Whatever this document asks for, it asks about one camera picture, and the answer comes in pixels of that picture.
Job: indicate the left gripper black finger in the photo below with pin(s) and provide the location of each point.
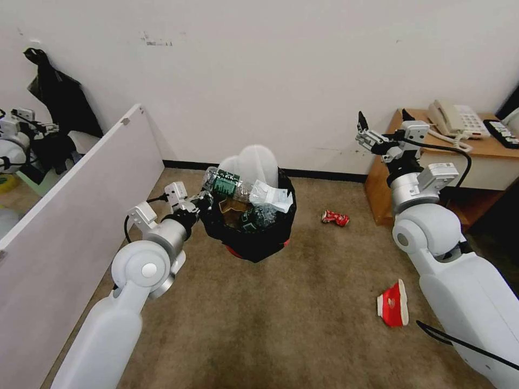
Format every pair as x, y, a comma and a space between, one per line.
187, 207
204, 200

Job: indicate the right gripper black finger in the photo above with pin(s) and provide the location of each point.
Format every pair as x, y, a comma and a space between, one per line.
370, 138
407, 115

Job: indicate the red trash bin black liner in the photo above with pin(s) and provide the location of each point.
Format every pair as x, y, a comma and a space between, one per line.
251, 239

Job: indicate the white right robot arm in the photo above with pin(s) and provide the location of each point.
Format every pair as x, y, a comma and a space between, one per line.
466, 283

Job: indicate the white robot arm with gripper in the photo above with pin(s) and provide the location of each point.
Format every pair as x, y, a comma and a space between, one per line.
14, 139

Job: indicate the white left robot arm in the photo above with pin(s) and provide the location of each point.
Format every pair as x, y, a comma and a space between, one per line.
121, 316

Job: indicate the clear bottle green label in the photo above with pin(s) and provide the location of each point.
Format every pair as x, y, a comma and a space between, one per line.
225, 184

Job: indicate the brown plastic piece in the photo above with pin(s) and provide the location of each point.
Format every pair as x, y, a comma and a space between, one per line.
231, 210

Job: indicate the beige desk telephone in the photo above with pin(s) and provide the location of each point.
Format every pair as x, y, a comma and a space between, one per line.
466, 119

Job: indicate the white domed plastic lid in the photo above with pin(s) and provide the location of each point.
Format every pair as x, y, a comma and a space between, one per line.
255, 162

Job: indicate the white crumpled wrapper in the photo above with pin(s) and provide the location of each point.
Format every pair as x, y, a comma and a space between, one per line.
269, 196

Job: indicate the crushed red soda can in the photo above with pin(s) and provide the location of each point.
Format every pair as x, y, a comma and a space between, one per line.
335, 218

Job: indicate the wooden desk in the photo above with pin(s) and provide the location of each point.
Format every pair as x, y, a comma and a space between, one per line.
486, 150

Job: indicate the black keypad device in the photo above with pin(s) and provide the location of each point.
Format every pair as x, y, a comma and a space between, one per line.
500, 131

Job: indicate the white partition board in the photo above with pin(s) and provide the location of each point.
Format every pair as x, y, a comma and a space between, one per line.
81, 210

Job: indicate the black monitor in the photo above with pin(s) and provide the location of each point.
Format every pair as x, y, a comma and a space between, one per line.
511, 99

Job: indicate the white rounded object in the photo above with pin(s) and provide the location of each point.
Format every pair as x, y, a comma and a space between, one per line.
514, 119

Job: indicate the red paper cup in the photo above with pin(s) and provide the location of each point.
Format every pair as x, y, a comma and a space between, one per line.
392, 304

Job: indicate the black cloth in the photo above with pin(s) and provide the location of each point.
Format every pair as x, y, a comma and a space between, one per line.
52, 156

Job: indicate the black hanging plastic bag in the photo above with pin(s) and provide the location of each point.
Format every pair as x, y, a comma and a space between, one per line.
61, 101

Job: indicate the yellow green item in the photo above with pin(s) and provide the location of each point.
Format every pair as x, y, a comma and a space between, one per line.
8, 183

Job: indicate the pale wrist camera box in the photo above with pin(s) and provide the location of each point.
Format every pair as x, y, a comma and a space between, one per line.
415, 131
175, 193

